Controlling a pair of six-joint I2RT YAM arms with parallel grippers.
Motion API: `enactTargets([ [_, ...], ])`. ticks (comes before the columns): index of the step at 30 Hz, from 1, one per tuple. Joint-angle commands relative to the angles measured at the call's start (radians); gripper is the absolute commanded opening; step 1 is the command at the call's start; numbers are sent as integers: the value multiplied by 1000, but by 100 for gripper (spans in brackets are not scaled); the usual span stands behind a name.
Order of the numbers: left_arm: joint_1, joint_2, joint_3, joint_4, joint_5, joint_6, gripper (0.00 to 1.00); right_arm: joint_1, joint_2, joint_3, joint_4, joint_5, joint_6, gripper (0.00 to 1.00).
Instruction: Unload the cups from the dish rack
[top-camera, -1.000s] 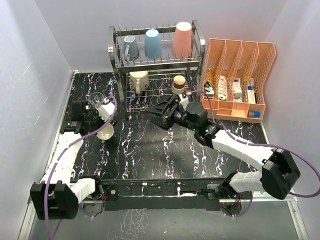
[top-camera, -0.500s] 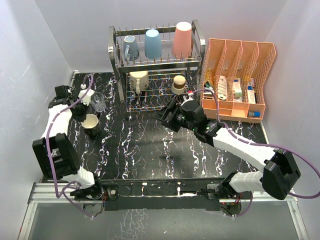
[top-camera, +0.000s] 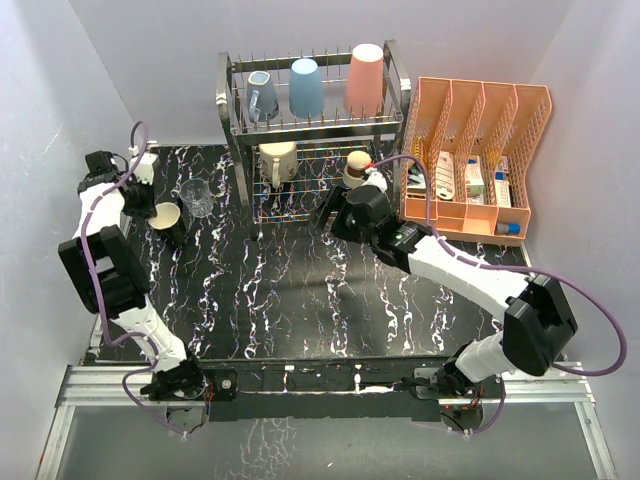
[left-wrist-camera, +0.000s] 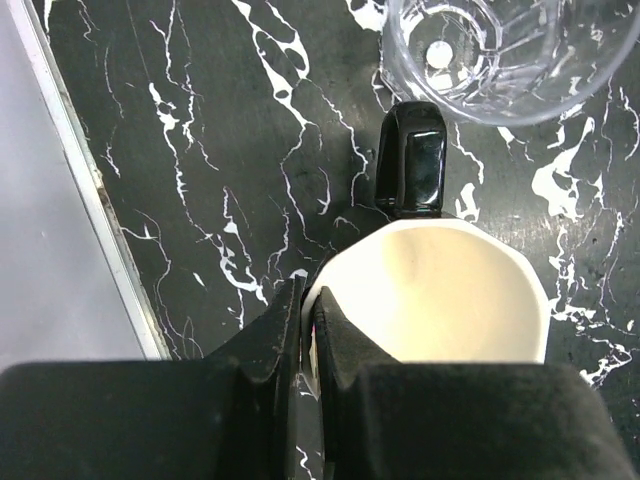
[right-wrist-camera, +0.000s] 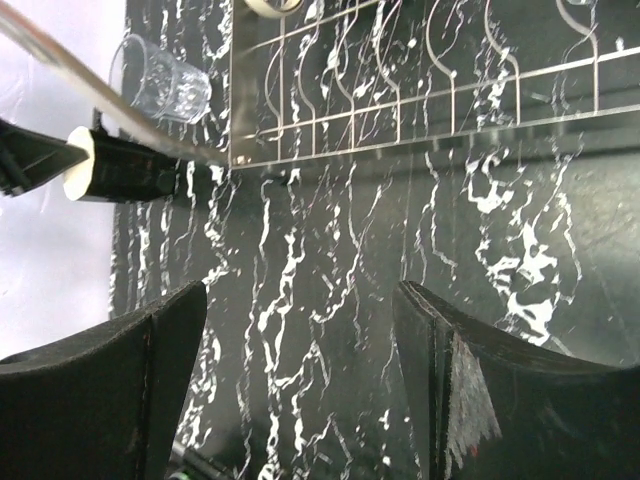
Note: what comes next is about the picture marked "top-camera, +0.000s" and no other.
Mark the pink plastic cup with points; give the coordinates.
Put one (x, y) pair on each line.
(364, 86)

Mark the blue capped small bottle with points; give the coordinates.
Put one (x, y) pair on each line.
(512, 229)

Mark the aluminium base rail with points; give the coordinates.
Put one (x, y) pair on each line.
(327, 420)

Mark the white blue medicine box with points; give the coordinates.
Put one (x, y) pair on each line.
(502, 184)

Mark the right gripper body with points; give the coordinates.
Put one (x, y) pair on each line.
(348, 225)

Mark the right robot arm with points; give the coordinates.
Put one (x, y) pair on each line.
(536, 319)

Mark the yellow striped packet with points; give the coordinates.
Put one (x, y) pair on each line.
(418, 152)

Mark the steel two-tier dish rack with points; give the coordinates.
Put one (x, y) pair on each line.
(322, 143)

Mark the black cup cream interior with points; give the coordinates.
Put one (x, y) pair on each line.
(168, 223)

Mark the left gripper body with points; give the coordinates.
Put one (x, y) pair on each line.
(139, 204)

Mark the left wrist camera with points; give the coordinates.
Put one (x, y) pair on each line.
(144, 169)

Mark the cream and brown steel cup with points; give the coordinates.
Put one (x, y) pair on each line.
(357, 162)

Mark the clear plastic cup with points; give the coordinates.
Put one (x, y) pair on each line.
(196, 195)

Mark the grey-blue handled mug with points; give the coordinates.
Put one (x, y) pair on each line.
(262, 99)

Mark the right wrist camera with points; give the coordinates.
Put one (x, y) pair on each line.
(373, 177)

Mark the white red medicine box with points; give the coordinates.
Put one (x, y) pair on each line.
(474, 182)

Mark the light blue plastic cup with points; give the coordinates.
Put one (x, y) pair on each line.
(306, 95)

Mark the white leaflet packet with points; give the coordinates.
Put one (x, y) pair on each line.
(445, 177)

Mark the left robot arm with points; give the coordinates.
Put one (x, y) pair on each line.
(109, 278)

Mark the teal white small items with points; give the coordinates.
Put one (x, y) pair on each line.
(416, 185)

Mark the orange plastic file organizer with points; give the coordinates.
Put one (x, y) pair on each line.
(490, 131)

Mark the cream floral mug green inside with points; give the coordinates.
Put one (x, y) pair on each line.
(278, 162)

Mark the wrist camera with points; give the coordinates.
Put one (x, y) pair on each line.
(373, 177)
(144, 169)

